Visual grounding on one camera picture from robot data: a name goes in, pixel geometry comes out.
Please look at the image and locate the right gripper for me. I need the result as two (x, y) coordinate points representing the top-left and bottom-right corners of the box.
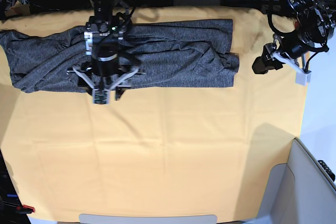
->
(78, 48), (131, 101)

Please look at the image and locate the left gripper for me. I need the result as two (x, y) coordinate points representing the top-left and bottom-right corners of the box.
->
(252, 36), (308, 74)

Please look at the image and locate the grey long-sleeve shirt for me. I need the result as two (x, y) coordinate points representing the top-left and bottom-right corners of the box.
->
(1, 19), (239, 93)

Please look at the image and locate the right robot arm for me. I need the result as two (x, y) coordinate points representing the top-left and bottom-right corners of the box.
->
(72, 0), (141, 104)

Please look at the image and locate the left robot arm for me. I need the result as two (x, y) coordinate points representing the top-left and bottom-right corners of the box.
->
(252, 0), (335, 75)

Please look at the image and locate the yellow table cloth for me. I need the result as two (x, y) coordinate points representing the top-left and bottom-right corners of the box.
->
(1, 7), (307, 222)

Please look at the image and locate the white plastic bin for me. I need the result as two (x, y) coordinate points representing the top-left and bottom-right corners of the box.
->
(255, 138), (335, 223)

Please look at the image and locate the red-black clamp left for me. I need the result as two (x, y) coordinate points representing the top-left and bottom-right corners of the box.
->
(15, 205), (35, 215)

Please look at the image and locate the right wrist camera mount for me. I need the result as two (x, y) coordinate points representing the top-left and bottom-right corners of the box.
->
(67, 65), (145, 105)

